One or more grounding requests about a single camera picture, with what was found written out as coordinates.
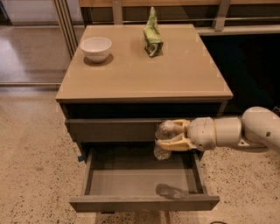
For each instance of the grey drawer cabinet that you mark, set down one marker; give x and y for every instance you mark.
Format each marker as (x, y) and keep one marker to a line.
(182, 82)

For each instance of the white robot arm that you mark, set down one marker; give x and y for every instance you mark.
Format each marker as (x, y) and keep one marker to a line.
(257, 129)

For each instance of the white ceramic bowl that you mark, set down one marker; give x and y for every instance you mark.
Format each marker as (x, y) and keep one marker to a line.
(96, 49)

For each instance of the green chip bag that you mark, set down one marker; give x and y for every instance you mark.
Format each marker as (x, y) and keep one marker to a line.
(153, 42)

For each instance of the closed grey top drawer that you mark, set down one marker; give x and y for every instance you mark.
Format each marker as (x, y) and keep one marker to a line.
(120, 130)

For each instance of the clear plastic water bottle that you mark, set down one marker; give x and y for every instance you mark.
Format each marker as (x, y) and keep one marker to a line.
(165, 131)

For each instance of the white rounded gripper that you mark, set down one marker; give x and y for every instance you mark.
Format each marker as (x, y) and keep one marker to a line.
(201, 134)

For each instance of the open grey middle drawer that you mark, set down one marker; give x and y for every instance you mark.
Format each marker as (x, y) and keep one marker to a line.
(126, 179)

